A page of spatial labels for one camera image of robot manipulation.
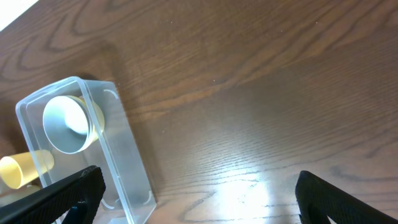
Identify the light blue plastic bowl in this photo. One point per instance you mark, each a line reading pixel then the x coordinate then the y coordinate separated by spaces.
pixel 55 129

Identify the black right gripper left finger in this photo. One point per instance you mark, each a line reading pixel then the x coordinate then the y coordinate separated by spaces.
pixel 77 196

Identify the yellow plastic bowl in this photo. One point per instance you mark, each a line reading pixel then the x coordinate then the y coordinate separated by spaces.
pixel 98 121

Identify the clear plastic container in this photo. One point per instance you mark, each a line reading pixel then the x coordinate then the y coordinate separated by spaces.
pixel 128 197

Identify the yellow plastic cup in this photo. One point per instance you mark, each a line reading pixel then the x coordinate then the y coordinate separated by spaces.
pixel 19 169

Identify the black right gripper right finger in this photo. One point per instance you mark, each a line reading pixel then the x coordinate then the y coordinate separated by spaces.
pixel 321 202

